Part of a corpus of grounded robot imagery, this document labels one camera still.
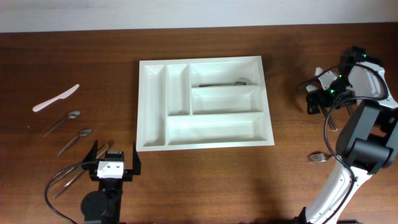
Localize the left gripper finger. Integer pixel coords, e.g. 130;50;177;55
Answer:
132;142;141;170
82;140;98;163

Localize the large metal spoon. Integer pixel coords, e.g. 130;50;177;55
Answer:
199;77;252;88
321;107;338;132

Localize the metal fork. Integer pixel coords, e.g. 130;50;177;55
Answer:
307;152;335;162
346;105;354;116

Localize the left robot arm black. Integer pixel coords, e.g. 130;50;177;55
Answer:
81;141;141;224

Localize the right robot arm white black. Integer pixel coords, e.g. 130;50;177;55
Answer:
292;46;397;223

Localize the metal knife near left arm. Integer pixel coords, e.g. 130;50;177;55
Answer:
50;143;109;187

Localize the small teaspoon lower left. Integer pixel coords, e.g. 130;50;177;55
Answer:
57;129;93;156

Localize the small teaspoon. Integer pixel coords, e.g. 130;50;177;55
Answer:
43;110;80;138
57;129;93;156

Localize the small teaspoon upper left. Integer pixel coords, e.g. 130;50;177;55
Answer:
43;110;80;138

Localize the white plastic knife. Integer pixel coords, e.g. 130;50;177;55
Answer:
32;84;80;112

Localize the white plastic cutlery tray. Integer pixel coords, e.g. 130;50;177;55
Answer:
136;56;274;152

